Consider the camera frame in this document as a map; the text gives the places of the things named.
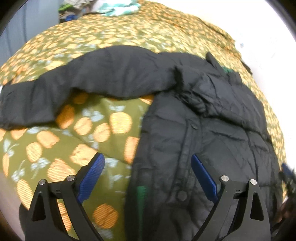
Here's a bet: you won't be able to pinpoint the black puffer jacket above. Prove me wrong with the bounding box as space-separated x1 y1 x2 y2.
1 46 282 240

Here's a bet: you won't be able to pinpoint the green orange floral duvet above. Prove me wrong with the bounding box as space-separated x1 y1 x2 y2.
1 1 285 240

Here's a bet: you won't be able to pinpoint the blue grey curtain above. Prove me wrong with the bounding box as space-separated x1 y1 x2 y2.
1 0 62 64

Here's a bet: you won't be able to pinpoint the cluttered side chair items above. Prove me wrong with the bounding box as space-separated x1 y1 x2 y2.
58 1 96 23

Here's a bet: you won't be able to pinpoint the green white checked cloth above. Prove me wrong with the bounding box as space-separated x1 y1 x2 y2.
92 0 141 16

